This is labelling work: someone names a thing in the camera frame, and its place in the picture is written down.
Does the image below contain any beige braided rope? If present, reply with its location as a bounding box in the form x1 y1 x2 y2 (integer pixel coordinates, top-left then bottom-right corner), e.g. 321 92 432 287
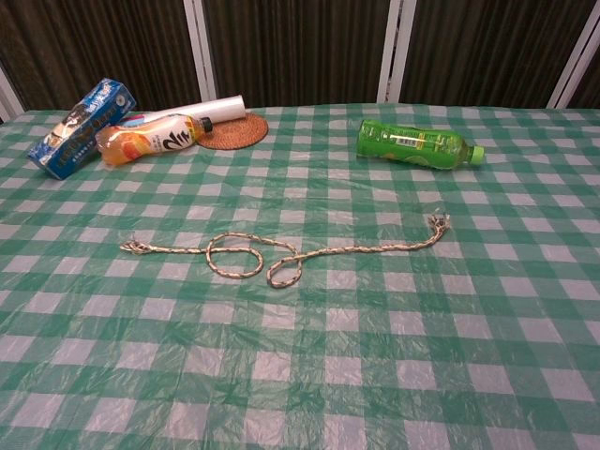
119 211 454 288

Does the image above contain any blue cardboard box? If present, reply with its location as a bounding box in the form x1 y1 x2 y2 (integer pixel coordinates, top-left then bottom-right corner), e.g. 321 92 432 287
26 77 138 181

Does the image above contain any white rolled paper tube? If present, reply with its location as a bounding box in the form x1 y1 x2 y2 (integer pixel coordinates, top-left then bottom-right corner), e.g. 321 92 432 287
116 93 248 130

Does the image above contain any green white checked tablecloth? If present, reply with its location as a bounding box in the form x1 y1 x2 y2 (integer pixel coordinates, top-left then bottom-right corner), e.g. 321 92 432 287
0 103 600 450

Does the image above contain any green plastic drink bottle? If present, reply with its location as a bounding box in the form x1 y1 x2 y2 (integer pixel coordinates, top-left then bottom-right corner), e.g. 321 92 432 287
356 118 487 171

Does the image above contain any orange juice bottle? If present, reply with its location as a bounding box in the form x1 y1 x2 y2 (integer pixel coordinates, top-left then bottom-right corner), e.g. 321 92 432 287
95 113 216 169

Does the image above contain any white partition frame post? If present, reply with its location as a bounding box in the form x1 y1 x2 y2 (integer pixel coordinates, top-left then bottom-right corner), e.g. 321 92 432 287
0 65 25 126
376 0 417 105
547 0 600 110
182 0 218 110

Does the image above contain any round woven brown coaster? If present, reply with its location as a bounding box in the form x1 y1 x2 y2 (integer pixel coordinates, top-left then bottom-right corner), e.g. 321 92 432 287
194 111 269 150

